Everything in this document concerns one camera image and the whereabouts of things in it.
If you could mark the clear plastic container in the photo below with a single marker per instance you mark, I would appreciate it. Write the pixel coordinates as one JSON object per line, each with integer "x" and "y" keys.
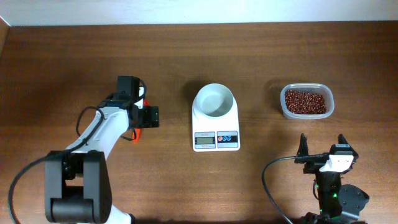
{"x": 311, "y": 88}

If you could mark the white digital kitchen scale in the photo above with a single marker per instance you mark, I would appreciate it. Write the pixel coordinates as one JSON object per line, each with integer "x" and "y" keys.
{"x": 215, "y": 133}

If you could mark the white round bowl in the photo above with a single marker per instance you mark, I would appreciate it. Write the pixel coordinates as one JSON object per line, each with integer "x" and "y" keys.
{"x": 213, "y": 100}

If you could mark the red beans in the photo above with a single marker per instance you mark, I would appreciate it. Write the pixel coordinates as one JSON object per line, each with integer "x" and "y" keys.
{"x": 300, "y": 102}

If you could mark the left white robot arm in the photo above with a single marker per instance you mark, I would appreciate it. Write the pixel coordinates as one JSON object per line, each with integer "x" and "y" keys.
{"x": 77, "y": 186}

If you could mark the orange measuring scoop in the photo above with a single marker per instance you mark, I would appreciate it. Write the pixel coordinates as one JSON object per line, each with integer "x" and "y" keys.
{"x": 136, "y": 133}

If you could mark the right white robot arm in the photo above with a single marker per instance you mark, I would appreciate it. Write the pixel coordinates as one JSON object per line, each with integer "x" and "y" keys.
{"x": 338, "y": 203}

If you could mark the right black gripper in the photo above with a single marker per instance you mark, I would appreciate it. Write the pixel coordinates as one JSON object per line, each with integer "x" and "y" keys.
{"x": 311, "y": 167}

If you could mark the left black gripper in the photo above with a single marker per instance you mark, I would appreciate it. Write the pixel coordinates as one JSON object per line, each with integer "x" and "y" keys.
{"x": 153, "y": 118}

